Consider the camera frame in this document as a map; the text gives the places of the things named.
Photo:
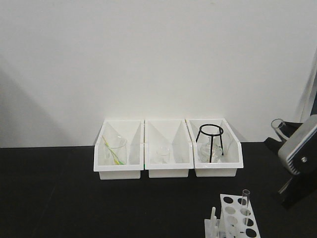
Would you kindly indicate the middle white storage bin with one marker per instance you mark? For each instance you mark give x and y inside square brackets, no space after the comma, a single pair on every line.
[171,133]

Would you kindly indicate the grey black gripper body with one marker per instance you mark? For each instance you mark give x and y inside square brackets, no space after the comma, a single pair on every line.
[298,155]

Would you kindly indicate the glass beaker in left bin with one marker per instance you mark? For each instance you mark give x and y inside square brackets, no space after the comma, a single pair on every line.
[118,145]

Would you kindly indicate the black metal tripod stand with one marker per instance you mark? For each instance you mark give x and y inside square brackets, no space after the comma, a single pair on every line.
[213,132]

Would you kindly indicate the glass flask in right bin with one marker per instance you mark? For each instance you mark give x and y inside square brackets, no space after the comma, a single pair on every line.
[210,154]

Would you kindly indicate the yellow green stirring rod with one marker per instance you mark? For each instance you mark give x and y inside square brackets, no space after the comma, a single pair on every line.
[115,157]

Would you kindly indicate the left white storage bin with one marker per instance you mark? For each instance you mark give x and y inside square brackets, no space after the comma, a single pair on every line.
[133,132]

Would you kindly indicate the right white storage bin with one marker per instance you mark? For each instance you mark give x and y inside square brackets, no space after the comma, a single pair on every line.
[230,162]

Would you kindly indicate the clear glass test tube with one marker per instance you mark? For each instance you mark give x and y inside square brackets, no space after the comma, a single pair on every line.
[281,129]

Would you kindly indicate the white storage bin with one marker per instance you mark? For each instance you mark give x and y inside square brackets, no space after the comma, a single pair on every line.
[133,132]
[230,162]
[171,133]

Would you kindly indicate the white test tube rack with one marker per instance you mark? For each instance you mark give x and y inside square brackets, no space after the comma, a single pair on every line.
[230,223]

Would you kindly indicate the small glass beaker middle bin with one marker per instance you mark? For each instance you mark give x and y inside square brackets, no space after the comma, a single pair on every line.
[162,155]

